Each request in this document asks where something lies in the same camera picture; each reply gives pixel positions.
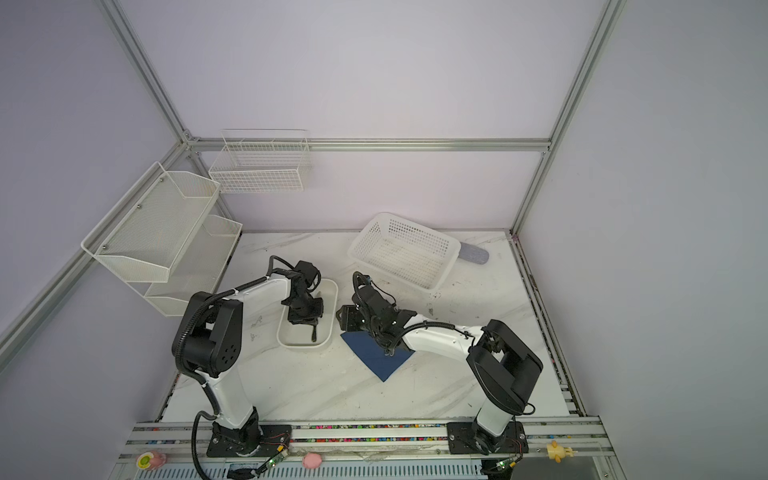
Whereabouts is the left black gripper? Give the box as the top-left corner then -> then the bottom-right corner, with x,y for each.
286,294 -> 323,325

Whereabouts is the white rectangular plastic tray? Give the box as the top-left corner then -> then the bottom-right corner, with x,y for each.
276,279 -> 339,352

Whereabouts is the blue paper napkin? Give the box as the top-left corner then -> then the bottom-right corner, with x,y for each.
341,331 -> 413,382

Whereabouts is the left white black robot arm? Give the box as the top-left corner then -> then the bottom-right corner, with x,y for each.
171,256 -> 325,457

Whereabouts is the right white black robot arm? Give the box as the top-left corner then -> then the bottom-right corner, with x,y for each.
336,271 -> 543,455

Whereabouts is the white perforated plastic basket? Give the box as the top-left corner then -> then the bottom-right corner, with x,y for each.
348,213 -> 461,292

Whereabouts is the grey oval pouch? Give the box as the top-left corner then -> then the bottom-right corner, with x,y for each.
458,242 -> 490,265

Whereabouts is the pink round toy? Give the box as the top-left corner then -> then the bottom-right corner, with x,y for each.
302,452 -> 323,470

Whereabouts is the white two-tier mesh shelf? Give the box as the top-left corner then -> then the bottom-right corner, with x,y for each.
81,163 -> 242,317

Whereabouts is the pink green toy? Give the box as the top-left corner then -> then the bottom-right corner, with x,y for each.
136,451 -> 167,471

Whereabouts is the yellow toy figure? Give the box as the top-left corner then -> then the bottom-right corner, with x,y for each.
546,440 -> 575,463

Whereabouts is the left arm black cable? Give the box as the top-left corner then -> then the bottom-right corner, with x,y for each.
173,254 -> 301,480

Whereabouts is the white wire wall basket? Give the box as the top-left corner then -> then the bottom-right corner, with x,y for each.
209,129 -> 312,194

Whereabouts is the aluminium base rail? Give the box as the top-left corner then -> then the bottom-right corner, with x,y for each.
109,416 -> 626,479

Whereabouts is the aluminium frame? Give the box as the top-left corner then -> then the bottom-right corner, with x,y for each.
1,1 -> 606,442

